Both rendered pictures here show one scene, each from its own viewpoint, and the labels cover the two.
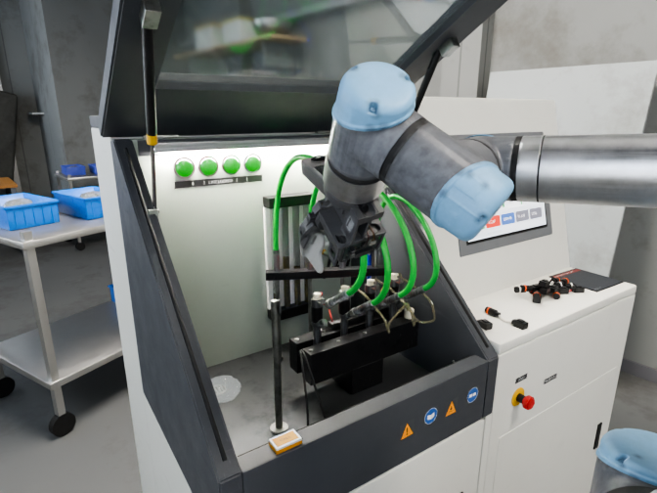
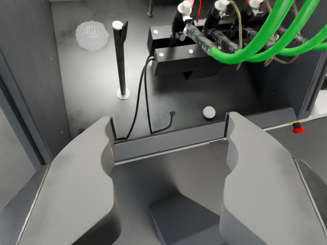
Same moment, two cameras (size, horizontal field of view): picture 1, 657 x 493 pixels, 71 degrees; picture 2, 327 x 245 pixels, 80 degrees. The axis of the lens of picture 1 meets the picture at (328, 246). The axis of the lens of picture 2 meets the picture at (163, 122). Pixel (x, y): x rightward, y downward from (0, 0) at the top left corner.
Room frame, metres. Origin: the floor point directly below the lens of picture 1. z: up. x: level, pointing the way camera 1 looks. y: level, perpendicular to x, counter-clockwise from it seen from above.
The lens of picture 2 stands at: (0.68, 0.01, 1.41)
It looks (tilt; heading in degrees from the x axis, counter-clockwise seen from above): 75 degrees down; 342
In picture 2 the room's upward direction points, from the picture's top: 40 degrees clockwise
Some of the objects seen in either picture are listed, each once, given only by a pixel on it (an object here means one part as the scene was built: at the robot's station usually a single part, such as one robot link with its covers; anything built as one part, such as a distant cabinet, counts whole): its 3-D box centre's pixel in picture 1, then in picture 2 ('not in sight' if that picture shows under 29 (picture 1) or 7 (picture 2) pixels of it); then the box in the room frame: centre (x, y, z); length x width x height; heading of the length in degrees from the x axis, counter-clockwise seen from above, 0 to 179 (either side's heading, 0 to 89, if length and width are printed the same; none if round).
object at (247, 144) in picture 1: (261, 143); not in sight; (1.21, 0.17, 1.43); 0.54 x 0.03 x 0.02; 124
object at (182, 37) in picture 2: (319, 340); (174, 44); (0.98, 0.02, 0.98); 0.05 x 0.03 x 0.21; 34
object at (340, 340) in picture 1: (356, 353); (205, 52); (1.06, -0.07, 0.91); 0.34 x 0.10 x 0.15; 124
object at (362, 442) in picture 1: (379, 434); (184, 138); (0.80, -0.11, 0.87); 0.62 x 0.04 x 0.16; 124
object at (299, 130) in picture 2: (524, 400); (297, 127); (1.01, -0.50, 0.80); 0.05 x 0.04 x 0.05; 124
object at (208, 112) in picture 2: not in sight; (208, 112); (0.91, -0.16, 0.84); 0.04 x 0.04 x 0.01
